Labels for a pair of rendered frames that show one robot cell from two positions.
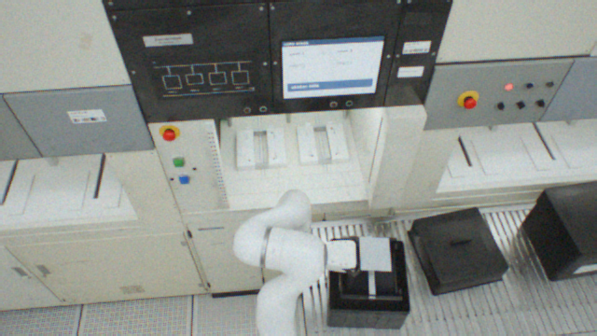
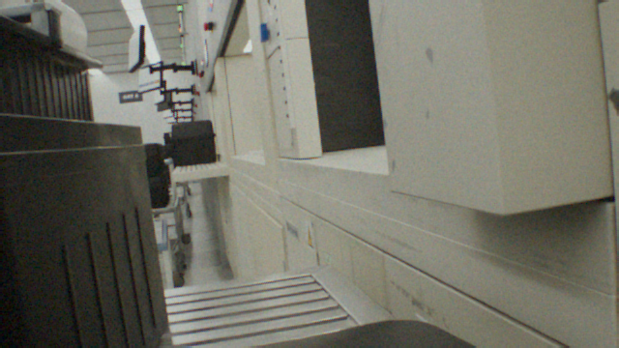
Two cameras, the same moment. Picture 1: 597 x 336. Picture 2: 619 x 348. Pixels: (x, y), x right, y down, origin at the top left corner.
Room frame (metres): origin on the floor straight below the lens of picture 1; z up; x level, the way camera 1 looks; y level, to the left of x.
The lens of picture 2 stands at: (0.95, -0.59, 0.91)
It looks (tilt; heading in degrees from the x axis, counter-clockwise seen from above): 4 degrees down; 85
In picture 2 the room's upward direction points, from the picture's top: 7 degrees counter-clockwise
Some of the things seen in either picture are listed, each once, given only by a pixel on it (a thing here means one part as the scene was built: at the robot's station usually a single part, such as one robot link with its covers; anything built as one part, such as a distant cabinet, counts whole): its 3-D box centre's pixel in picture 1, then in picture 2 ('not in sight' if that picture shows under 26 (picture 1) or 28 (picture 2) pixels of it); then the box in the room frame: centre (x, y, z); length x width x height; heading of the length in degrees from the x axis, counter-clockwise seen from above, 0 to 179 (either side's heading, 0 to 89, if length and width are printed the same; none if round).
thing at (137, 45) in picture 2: not in sight; (160, 53); (0.36, 3.36, 1.59); 0.50 x 0.41 x 0.36; 6
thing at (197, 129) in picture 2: not in sight; (193, 142); (0.58, 2.87, 0.93); 0.30 x 0.28 x 0.26; 93
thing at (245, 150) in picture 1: (260, 147); not in sight; (1.32, 0.18, 0.89); 0.22 x 0.21 x 0.04; 6
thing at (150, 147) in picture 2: not in sight; (145, 159); (0.06, 3.91, 0.85); 0.30 x 0.28 x 0.26; 95
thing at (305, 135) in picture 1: (322, 143); not in sight; (1.35, -0.09, 0.89); 0.22 x 0.21 x 0.04; 6
